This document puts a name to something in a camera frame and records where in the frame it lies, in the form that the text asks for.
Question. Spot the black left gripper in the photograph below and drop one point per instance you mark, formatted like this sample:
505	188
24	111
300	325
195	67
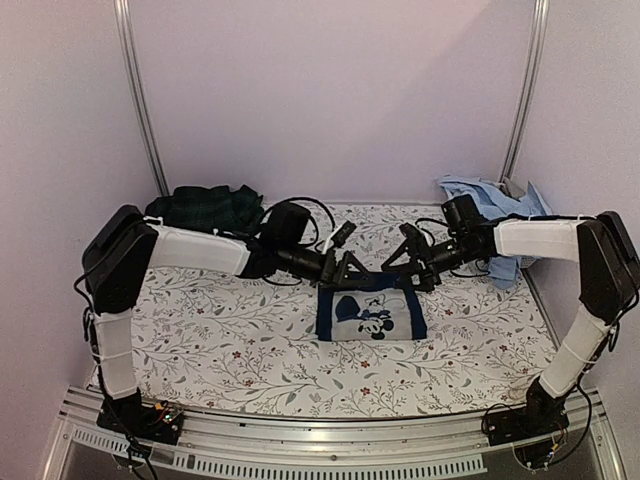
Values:
339	277

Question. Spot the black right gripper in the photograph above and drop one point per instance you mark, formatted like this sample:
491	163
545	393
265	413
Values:
417	249

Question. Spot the navy blue t-shirt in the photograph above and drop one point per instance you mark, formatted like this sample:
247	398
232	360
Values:
387	310

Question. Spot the white plastic laundry basket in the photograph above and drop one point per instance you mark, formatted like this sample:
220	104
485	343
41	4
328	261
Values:
525	260

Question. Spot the light blue shirt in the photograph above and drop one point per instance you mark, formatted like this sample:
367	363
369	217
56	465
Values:
496	200

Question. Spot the right robot arm white sleeves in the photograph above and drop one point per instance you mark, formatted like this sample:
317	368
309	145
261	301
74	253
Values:
608	269

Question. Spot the robot arm white sleeves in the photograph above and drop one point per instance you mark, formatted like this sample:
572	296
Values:
608	269
117	260

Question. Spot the dark green plaid garment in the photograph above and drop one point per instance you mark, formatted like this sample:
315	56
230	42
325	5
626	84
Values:
204	209

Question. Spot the floral patterned table cloth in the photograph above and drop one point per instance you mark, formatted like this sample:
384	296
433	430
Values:
203	339

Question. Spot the left robot arm white sleeves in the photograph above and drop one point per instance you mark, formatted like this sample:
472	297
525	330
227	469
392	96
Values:
117	260

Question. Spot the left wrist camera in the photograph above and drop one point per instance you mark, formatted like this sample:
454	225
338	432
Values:
338	237

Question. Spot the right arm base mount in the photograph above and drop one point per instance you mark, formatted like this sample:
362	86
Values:
530	425

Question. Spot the right aluminium frame post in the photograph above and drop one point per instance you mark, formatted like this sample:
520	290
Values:
531	72

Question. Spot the aluminium frame post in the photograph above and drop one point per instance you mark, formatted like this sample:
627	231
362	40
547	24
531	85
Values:
125	30
531	72

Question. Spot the aluminium front rail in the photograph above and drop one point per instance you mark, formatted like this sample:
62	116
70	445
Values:
225	445

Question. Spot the left aluminium frame post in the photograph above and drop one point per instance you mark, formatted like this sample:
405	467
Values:
125	30

